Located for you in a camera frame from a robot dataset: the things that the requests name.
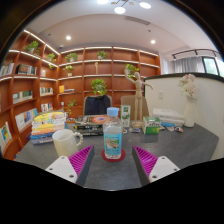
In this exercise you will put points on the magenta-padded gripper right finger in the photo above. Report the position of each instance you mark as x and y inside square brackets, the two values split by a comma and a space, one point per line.
[160, 167]

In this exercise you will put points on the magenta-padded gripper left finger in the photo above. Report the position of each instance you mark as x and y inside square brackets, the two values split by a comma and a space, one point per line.
[63, 166]

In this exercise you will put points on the clear blue-capped water bottle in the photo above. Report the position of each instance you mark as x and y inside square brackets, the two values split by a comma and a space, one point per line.
[112, 140]

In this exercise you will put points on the cream ceramic mug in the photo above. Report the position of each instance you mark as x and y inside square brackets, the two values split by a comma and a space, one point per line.
[65, 143]

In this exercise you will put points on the green tissue box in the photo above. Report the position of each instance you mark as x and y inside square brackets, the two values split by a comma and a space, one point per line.
[151, 126]

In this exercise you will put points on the colourful book stack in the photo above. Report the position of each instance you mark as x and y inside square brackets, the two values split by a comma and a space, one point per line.
[48, 126]

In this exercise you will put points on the dark book stack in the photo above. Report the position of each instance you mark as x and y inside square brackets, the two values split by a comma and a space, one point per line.
[88, 125]

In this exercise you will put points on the white book stack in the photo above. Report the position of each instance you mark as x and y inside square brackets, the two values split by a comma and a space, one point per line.
[168, 116]

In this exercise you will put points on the white vase with flowers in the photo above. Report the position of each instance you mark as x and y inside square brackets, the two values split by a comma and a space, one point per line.
[189, 113]

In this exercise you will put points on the green and white carton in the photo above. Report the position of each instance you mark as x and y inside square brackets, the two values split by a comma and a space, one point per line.
[125, 116]

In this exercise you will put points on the dark blue chair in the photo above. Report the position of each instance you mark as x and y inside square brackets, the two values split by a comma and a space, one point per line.
[96, 105]

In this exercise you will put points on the tan chair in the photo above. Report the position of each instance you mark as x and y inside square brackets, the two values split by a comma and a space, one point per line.
[128, 101]

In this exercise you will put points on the grey curtain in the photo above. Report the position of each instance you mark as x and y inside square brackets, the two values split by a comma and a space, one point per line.
[188, 65]

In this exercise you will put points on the black-framed window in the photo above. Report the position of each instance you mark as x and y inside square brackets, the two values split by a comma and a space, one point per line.
[211, 66]

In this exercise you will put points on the round recessed ceiling light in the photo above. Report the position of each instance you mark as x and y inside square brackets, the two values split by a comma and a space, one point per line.
[68, 37]
[152, 41]

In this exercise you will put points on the ceiling air vent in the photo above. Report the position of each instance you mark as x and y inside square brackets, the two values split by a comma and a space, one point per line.
[137, 20]

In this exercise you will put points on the branched ceiling lamp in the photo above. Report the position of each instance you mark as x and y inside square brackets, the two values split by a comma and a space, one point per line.
[120, 8]

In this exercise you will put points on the wooden wall shelf unit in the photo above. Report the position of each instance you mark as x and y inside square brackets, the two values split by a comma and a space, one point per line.
[83, 70]

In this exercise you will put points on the black ceiling track rail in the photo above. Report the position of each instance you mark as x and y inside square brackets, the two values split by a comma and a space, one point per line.
[195, 52]

